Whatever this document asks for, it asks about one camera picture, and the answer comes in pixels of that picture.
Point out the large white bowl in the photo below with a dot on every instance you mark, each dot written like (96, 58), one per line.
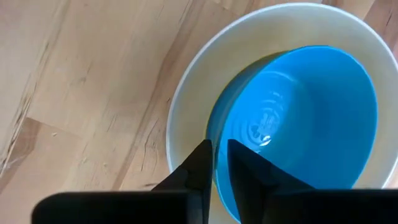
(202, 77)

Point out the blue plastic bowl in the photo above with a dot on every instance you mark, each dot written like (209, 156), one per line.
(311, 124)

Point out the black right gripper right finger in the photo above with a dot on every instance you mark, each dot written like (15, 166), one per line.
(280, 202)

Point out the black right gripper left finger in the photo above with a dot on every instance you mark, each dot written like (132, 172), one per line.
(174, 202)

